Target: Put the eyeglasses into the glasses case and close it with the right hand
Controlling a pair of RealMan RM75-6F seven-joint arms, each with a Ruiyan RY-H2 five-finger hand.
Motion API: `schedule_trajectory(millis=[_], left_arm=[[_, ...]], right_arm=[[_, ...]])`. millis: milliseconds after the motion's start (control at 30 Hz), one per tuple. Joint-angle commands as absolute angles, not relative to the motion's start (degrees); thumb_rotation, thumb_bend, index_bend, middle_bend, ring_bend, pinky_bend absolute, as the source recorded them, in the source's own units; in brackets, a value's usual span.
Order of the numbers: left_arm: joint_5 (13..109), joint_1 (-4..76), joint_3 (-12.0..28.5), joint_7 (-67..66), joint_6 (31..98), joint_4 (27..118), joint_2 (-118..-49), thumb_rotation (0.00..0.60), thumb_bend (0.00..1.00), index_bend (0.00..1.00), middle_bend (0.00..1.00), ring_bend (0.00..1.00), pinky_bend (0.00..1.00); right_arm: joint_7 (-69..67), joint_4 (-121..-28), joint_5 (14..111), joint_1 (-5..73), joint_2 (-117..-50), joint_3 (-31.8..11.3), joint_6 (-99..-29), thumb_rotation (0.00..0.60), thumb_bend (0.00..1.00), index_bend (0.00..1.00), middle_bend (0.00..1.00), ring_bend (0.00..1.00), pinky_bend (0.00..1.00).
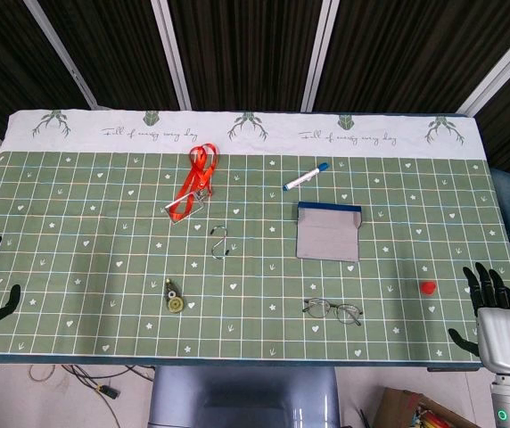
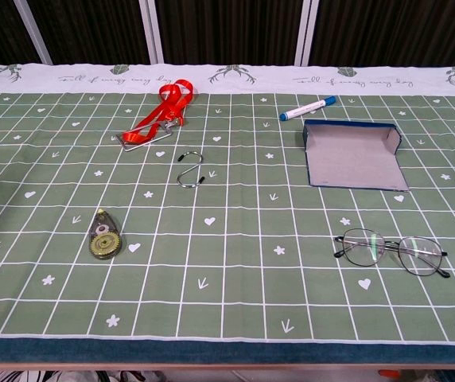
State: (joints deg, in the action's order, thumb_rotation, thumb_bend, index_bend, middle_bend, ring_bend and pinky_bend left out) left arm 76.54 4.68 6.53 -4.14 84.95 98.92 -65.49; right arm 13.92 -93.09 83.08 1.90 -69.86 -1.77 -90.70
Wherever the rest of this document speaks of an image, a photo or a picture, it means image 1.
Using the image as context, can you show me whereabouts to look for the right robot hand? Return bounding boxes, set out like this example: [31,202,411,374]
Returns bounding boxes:
[448,261,510,375]

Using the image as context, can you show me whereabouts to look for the wire frame eyeglasses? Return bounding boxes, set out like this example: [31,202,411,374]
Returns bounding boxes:
[302,297,364,325]

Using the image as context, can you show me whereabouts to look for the grey blue glasses case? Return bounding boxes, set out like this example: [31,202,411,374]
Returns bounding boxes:
[295,201,363,262]

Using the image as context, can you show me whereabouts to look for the brown cardboard box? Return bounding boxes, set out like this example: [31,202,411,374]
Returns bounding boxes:
[373,386,468,428]

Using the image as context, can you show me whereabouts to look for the green grid tablecloth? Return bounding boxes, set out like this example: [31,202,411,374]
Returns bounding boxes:
[0,109,510,363]

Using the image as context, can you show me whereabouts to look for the correction tape dispenser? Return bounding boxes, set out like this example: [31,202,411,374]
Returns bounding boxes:
[164,277,185,315]

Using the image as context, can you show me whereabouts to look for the clear badge holder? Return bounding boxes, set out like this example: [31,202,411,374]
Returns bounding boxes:
[165,189,206,223]

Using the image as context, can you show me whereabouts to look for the white marker blue cap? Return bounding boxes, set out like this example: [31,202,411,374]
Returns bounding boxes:
[283,161,331,193]

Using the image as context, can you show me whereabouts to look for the metal S hook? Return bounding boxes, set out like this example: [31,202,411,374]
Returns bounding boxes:
[208,226,234,259]

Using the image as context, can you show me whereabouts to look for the dark blue under cloth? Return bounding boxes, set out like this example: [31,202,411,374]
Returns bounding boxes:
[0,353,482,370]

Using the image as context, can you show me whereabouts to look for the grey blue robot torso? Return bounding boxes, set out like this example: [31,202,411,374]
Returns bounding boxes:
[147,366,341,428]

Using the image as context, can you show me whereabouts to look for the black floor cables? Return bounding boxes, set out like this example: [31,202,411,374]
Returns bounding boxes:
[0,363,156,428]

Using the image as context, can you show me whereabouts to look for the orange lanyard strap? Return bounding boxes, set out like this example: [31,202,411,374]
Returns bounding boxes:
[175,143,220,216]

